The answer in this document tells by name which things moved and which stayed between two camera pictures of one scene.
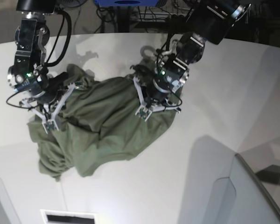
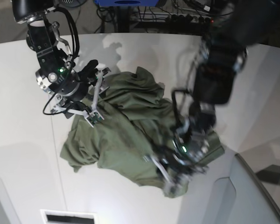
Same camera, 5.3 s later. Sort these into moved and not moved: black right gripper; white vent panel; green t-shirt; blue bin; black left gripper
Moved: green t-shirt; black right gripper; black left gripper
Not moved: blue bin; white vent panel
